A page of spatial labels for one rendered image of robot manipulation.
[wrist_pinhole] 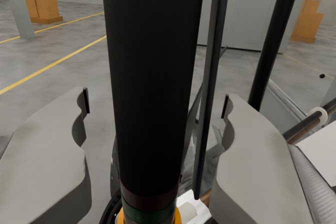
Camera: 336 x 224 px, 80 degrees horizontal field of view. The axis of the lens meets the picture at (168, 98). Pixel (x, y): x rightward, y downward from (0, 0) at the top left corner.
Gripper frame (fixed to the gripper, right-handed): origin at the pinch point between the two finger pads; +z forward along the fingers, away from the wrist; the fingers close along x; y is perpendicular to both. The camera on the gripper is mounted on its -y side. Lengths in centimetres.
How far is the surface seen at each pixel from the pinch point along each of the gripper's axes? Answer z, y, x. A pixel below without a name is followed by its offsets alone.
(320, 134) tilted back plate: 22.5, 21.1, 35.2
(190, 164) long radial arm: 25.1, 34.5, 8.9
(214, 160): 28.8, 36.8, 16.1
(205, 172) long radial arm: 23.4, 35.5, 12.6
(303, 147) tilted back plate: 21.8, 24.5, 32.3
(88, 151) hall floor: 138, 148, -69
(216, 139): 31.3, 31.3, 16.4
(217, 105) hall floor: 234, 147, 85
